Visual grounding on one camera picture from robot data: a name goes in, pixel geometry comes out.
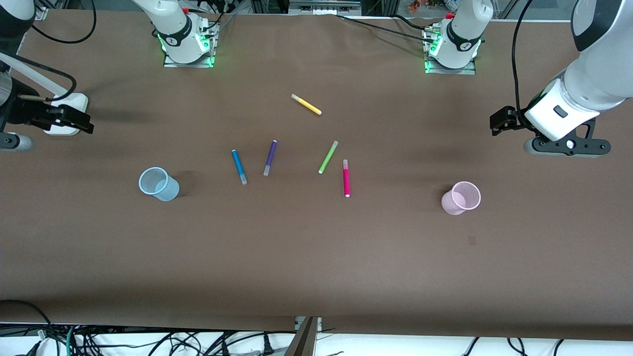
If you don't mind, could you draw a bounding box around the blue marker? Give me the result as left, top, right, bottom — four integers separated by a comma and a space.
231, 149, 248, 186

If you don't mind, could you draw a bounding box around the white rounded box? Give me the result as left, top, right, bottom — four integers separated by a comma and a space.
44, 92, 90, 136

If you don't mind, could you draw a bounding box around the translucent pink plastic cup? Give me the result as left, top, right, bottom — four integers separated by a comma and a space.
441, 181, 482, 216

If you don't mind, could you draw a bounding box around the translucent blue plastic cup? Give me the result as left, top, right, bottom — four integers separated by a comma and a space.
138, 167, 181, 202

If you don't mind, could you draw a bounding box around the green marker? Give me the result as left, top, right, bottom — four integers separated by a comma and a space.
317, 140, 340, 175

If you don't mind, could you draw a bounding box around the yellow marker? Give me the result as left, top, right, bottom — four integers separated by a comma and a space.
290, 93, 323, 116

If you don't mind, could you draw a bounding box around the purple marker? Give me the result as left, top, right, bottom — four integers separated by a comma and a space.
262, 139, 278, 177

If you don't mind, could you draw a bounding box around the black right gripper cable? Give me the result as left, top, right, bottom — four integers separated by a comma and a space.
0, 51, 78, 102

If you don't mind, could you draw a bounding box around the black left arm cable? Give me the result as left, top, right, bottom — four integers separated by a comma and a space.
511, 0, 538, 130

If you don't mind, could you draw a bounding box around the black looping arm cable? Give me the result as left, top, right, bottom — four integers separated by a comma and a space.
29, 0, 97, 45

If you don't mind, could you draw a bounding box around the black cable on table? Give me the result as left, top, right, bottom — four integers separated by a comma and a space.
335, 13, 437, 40

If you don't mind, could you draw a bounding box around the black floor cable loop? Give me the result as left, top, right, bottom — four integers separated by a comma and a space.
0, 299, 56, 349

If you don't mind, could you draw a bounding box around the aluminium frame rail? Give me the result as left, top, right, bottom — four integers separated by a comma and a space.
289, 0, 362, 15

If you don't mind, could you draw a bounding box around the metal table post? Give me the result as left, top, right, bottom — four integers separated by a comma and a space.
284, 316, 323, 356

